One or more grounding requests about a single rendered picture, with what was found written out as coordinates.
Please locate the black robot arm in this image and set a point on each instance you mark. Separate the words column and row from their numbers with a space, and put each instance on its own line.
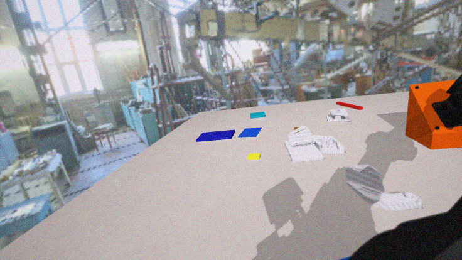
column 435, row 237

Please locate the small teal block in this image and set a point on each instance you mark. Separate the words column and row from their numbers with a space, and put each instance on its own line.
column 257, row 114

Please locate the yellow flat tile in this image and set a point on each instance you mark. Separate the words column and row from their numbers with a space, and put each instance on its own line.
column 254, row 156

